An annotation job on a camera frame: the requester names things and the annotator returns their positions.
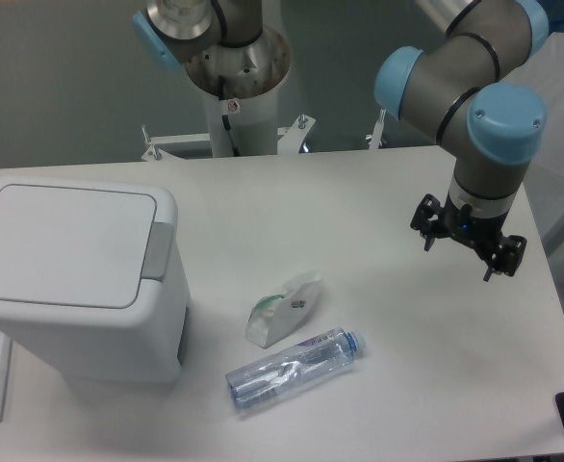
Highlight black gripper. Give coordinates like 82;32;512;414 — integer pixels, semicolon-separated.
410;193;526;282

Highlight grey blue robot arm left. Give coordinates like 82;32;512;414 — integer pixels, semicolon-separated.
133;1;549;275

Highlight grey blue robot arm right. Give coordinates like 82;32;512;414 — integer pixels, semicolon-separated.
373;1;549;261

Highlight grey trash can push button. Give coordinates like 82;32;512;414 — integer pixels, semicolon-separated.
141;222;174;281

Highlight white plastic trash can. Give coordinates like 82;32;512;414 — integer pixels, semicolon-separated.
0;175;190;383

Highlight clear empty plastic bottle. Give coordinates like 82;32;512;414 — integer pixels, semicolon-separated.
225;327;366;412

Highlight crumpled white tissue pack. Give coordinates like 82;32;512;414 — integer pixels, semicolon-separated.
244;271;322;349

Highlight white pedestal base frame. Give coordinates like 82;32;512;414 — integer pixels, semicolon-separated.
140;114;389;163

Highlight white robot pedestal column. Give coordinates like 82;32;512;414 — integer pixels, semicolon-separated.
184;26;291;158

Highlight black cable on pedestal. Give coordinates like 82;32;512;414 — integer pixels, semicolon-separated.
217;74;241;158

